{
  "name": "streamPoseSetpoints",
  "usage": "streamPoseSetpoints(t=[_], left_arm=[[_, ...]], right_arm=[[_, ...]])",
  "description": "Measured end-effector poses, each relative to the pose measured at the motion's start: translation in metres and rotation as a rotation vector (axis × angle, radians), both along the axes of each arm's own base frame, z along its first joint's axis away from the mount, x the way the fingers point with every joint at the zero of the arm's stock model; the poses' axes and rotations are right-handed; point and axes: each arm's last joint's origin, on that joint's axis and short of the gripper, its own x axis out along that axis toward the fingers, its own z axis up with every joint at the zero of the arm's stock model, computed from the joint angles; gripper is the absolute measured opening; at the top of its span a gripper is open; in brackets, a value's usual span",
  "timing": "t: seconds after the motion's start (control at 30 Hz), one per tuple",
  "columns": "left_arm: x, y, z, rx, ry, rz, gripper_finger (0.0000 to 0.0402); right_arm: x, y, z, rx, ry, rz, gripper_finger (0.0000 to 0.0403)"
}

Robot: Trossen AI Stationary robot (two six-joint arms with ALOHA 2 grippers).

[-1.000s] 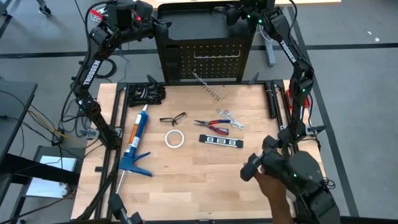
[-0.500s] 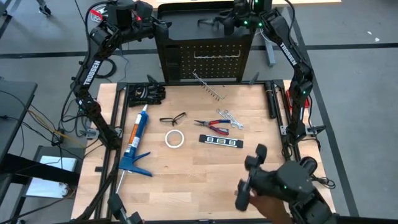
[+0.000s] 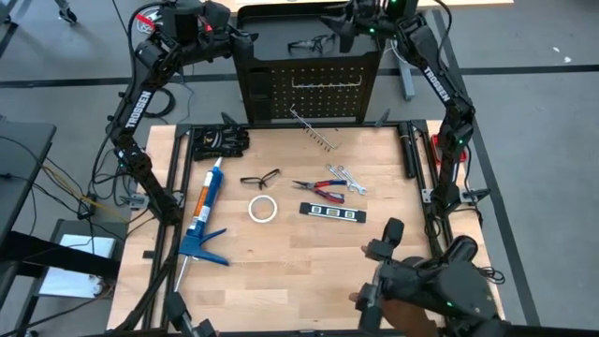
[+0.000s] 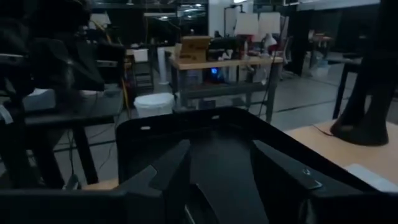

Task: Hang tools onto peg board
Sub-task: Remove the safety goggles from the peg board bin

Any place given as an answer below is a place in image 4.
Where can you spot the black monitor stand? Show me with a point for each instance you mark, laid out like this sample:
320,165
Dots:
370,118

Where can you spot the black pegboard cart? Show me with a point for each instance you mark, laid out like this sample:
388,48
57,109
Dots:
224,146

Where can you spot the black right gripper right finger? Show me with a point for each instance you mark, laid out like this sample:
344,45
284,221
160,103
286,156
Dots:
286,177

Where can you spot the background workbench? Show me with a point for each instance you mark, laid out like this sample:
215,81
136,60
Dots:
217,90

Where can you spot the brown cardboard box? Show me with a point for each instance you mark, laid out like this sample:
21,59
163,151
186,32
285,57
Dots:
194,48

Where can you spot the white shade table lamp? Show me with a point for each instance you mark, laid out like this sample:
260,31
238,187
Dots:
246,23
270,22

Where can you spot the glowing blue device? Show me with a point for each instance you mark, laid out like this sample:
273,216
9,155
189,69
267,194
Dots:
214,71

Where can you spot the white trash bin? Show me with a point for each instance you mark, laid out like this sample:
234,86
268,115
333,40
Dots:
154,105

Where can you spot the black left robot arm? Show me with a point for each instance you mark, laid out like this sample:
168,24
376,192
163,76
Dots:
12,37

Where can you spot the white pedestal column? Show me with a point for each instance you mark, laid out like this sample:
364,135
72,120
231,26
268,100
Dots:
162,65

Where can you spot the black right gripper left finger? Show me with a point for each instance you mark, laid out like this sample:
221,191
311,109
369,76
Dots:
168,174

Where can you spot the white box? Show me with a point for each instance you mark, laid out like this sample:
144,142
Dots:
38,99

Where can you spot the wooden shelf board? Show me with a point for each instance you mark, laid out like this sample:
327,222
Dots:
224,63

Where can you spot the wooden desk grey legs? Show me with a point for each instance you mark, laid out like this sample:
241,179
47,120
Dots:
348,155

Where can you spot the black side table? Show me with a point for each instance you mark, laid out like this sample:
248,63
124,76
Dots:
93,109

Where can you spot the white desk label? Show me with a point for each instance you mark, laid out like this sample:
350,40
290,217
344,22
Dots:
373,179

